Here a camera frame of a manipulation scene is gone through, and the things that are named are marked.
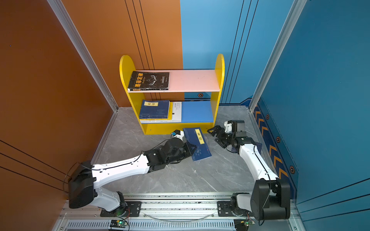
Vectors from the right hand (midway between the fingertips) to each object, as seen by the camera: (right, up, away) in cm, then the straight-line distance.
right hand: (209, 134), depth 83 cm
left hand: (-7, -5, -9) cm, 12 cm away
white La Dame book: (-20, +13, +13) cm, 28 cm away
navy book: (-34, +15, +9) cm, 39 cm away
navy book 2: (-9, -1, -4) cm, 10 cm away
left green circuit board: (-47, -43, -12) cm, 65 cm away
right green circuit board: (+15, -43, -12) cm, 47 cm away
